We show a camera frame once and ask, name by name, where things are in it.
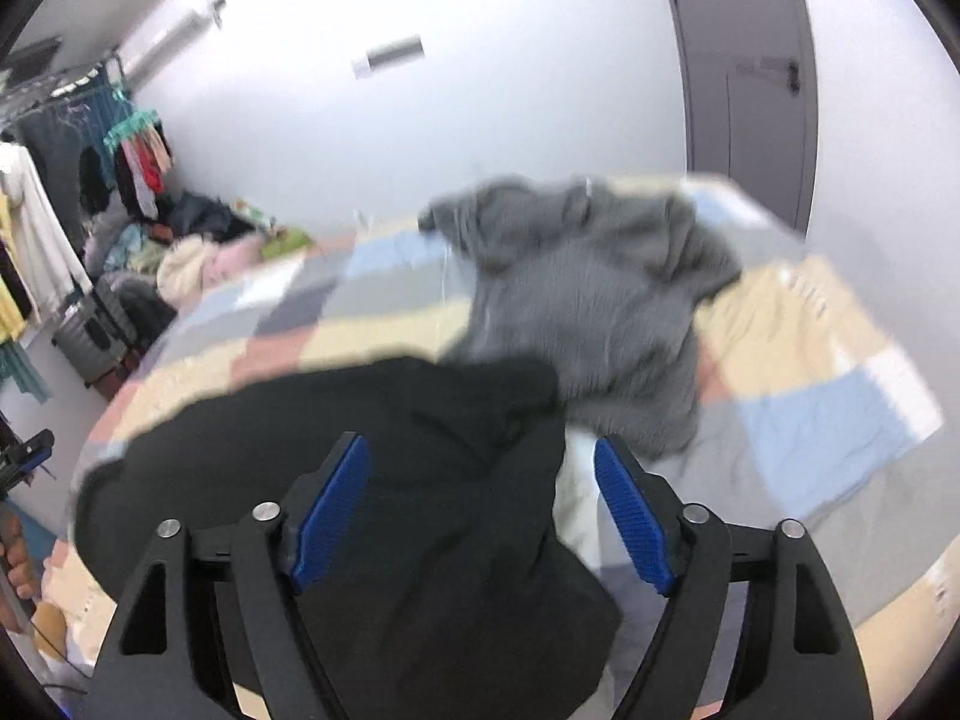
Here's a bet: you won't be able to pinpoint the black puffer jacket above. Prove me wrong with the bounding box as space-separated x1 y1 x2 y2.
73 358 622 718

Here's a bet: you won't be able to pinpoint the pile of clothes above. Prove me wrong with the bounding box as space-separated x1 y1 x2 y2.
80 187 314 310

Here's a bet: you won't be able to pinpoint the teal clip hanger with clothes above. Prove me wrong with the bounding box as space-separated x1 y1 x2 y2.
103 109 174 221

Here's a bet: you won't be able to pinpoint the metal clothes rack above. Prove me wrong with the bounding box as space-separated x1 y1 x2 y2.
2 52 125 128

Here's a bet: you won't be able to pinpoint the left hand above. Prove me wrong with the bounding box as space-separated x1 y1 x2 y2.
2 505 39 634

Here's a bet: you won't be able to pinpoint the yellow hanging garment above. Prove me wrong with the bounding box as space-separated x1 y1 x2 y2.
0 193 32 341

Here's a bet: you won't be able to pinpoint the grey suitcase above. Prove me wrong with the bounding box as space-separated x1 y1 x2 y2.
52 283 166 388

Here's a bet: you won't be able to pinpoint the white hanging garment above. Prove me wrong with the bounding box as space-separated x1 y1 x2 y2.
2 142 93 323

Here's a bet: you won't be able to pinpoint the grey fleece garment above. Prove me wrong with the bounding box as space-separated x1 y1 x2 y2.
418 179 742 458

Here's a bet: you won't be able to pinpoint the dark grey hanging trousers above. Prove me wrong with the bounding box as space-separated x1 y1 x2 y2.
13 104 109 254

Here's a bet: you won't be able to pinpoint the white air conditioner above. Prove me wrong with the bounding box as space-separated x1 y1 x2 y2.
119 0 226 91

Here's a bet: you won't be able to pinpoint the grey door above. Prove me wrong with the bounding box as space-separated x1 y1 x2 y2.
670 0 818 234

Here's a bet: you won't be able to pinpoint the grey wall switch panel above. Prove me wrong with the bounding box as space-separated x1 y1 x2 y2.
353 37 425 78

